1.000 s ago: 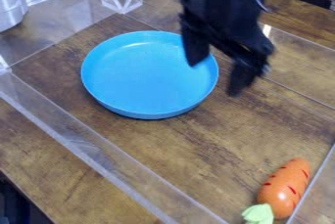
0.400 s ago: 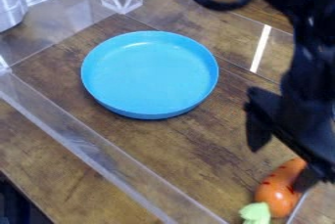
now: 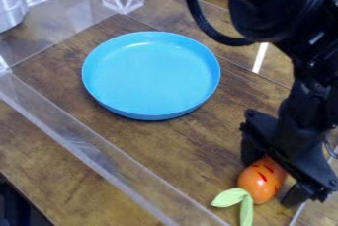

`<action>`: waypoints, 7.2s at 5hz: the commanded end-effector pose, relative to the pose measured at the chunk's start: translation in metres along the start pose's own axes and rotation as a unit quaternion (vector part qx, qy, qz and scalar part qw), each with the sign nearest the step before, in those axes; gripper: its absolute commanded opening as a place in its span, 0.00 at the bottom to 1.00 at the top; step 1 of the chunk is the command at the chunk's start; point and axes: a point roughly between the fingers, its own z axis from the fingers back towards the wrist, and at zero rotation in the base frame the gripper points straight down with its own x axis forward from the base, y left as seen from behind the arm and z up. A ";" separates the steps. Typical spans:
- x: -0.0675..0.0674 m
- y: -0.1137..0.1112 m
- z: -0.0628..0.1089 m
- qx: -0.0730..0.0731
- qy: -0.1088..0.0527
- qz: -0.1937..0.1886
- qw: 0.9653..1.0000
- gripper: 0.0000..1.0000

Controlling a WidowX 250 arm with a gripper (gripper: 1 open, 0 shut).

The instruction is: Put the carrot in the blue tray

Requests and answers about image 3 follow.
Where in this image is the clear acrylic enclosure panel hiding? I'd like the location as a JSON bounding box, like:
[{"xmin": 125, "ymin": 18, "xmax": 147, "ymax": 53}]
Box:
[{"xmin": 0, "ymin": 56, "xmax": 228, "ymax": 226}]

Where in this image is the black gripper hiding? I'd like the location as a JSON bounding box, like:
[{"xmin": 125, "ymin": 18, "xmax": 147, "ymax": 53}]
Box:
[{"xmin": 240, "ymin": 82, "xmax": 338, "ymax": 207}]

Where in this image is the blue round tray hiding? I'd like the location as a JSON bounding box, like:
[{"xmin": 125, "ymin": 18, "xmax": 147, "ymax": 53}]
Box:
[{"xmin": 81, "ymin": 32, "xmax": 220, "ymax": 120}]

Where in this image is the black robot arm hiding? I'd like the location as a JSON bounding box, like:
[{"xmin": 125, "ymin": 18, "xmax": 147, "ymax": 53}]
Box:
[{"xmin": 228, "ymin": 0, "xmax": 338, "ymax": 206}]

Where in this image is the orange toy carrot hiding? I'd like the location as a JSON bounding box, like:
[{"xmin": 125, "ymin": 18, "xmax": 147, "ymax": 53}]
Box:
[{"xmin": 211, "ymin": 156, "xmax": 286, "ymax": 226}]

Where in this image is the black cable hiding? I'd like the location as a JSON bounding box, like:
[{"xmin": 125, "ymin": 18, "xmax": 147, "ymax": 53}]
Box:
[{"xmin": 179, "ymin": 0, "xmax": 256, "ymax": 47}]

